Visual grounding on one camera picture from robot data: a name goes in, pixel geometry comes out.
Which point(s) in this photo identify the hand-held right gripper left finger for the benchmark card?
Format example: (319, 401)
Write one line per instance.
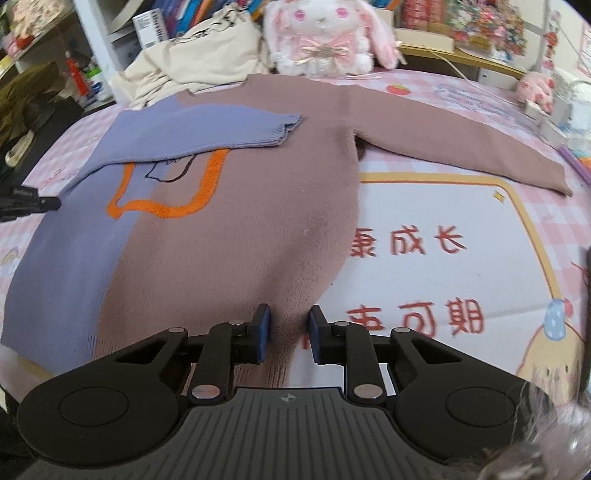
(262, 334)

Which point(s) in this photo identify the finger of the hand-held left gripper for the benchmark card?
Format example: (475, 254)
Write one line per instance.
(50, 203)

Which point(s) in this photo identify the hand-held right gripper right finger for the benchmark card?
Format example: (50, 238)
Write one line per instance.
(316, 337)

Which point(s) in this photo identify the purple and brown sweater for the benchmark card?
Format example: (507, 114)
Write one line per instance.
(231, 230)

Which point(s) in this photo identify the white wristwatch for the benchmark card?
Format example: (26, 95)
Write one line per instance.
(16, 150)

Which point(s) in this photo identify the olive green cloth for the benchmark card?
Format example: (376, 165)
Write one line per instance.
(27, 97)

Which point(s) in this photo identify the white bottle with blue label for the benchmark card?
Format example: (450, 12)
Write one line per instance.
(97, 87)

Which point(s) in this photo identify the red tassel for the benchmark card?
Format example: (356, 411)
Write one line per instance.
(74, 76)

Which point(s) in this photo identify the pink flower bouquet toy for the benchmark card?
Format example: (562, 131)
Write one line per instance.
(25, 25)

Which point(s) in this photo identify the white bookshelf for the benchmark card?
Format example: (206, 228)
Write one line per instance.
(92, 27)

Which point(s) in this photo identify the white printed box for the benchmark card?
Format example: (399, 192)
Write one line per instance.
(148, 27)

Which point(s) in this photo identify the cream canvas tote bag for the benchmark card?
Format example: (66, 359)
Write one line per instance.
(194, 60)

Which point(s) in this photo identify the row of colourful books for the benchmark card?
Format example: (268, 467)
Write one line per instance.
(184, 14)

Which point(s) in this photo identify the fluffy grey sleeve cuff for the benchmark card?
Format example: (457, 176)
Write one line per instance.
(545, 443)

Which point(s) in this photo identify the dark flat device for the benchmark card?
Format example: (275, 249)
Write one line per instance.
(588, 323)

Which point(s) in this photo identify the white pink plush bunny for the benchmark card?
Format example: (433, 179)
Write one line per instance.
(323, 27)

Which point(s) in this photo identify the beige wooden desk shelf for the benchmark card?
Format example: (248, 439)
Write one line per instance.
(461, 57)

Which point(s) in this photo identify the white power strip with chargers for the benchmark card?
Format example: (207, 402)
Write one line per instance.
(561, 120)

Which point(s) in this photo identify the pink plush pig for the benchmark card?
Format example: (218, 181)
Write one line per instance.
(533, 90)

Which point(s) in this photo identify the red boxed book set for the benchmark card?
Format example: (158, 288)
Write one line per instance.
(420, 11)

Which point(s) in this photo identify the colourful beaded flower ornament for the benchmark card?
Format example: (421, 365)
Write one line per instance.
(485, 25)

